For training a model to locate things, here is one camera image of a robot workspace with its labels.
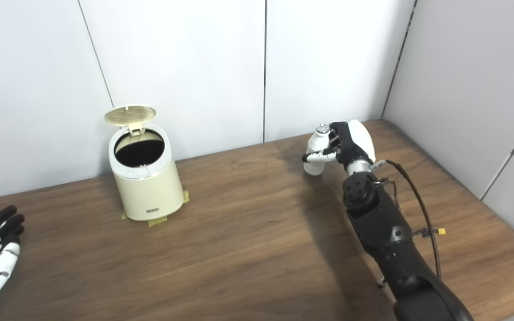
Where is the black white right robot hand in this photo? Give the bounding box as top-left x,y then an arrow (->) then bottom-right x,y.
302,119 -> 377,172

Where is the small white plastic bottle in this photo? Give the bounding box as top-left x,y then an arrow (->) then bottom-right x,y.
304,123 -> 332,176

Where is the cream-colored lidded bin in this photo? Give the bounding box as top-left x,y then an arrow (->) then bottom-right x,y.
104,105 -> 185,222

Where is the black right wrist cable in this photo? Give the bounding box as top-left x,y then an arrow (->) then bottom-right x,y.
370,160 -> 441,279

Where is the thin black wire yellow tip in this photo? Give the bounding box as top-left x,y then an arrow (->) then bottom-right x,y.
413,227 -> 446,237

